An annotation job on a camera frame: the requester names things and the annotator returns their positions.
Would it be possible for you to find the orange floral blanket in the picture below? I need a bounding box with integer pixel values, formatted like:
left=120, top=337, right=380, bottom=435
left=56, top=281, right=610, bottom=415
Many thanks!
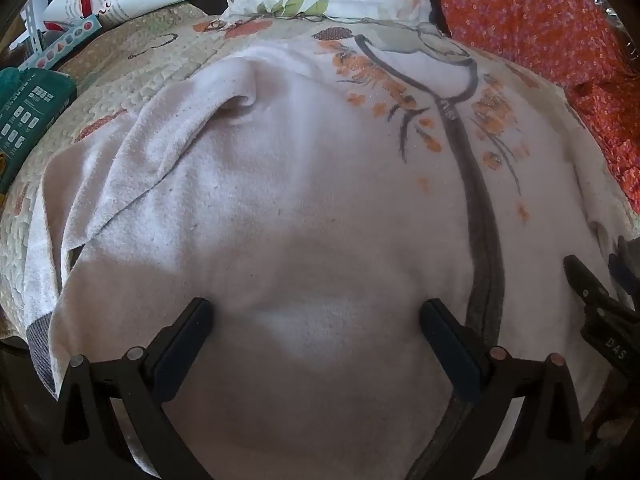
left=422, top=0, right=640, bottom=213

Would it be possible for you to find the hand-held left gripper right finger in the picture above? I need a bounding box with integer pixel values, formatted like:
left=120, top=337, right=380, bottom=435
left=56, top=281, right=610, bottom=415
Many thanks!
left=419, top=298, right=588, bottom=480

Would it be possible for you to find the perforated metal bar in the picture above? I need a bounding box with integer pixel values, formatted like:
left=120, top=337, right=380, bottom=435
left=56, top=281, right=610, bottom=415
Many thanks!
left=20, top=2, right=45, bottom=61

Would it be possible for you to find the white printed towel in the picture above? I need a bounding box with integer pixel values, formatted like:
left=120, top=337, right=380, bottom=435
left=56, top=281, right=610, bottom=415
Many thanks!
left=22, top=42, right=628, bottom=480

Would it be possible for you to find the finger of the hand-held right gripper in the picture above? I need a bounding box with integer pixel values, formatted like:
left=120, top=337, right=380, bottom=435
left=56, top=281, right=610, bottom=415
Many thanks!
left=563, top=255, right=612, bottom=311
left=607, top=236, right=640, bottom=307

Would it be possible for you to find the strip with coloured shapes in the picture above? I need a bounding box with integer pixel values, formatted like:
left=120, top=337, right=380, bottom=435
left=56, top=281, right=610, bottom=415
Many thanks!
left=17, top=15, right=104, bottom=72

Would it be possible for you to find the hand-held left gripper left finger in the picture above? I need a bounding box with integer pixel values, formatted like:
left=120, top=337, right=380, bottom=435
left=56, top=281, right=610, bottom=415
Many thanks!
left=47, top=297, right=216, bottom=480

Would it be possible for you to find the teal package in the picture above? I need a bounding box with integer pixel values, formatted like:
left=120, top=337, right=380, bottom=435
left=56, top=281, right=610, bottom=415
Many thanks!
left=0, top=67, right=79, bottom=197

